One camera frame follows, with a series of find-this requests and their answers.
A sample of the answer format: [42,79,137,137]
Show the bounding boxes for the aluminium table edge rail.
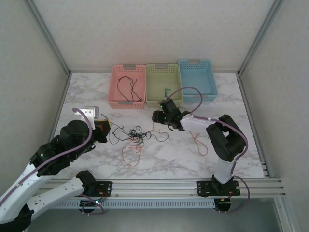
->
[48,73,72,143]
[237,73,271,179]

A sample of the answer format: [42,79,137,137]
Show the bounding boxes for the slotted cable duct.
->
[52,199,216,209]

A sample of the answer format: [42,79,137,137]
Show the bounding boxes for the black mounting plate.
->
[197,180,241,198]
[93,181,113,197]

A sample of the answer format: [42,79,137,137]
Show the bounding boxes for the thin black cable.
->
[116,76,135,102]
[111,124,136,145]
[130,78,143,102]

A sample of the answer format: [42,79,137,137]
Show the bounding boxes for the aluminium frame post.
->
[24,0,72,78]
[237,0,285,78]

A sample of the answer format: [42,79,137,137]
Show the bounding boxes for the blue plastic basket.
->
[178,58,218,104]

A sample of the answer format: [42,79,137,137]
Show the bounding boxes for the green plastic basket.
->
[145,63,183,109]

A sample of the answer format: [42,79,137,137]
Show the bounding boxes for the pink plastic basket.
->
[107,64,146,110]

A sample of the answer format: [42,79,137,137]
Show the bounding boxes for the wire bundle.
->
[120,125,152,147]

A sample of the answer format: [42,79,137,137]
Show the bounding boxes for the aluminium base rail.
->
[23,178,287,200]

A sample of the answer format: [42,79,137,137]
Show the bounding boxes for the black control board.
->
[79,199,101,214]
[216,198,233,214]

